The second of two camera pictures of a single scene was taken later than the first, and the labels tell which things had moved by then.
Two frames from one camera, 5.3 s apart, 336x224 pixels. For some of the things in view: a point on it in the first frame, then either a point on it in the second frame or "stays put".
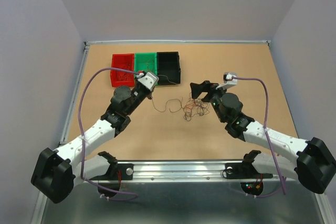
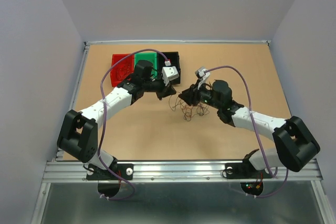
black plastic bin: [168, 70] stays put
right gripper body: [217, 95] → [205, 95]
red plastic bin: [120, 78] stays put
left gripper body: [138, 95] → [159, 85]
